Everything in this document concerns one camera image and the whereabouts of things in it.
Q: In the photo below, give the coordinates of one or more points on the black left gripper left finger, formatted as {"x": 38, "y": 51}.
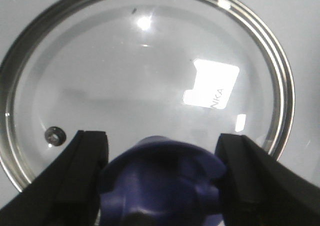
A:
{"x": 65, "y": 193}

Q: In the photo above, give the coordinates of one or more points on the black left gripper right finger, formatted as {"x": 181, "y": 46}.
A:
{"x": 258, "y": 190}

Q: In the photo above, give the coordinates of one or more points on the glass lid with blue knob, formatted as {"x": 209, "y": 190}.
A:
{"x": 187, "y": 70}

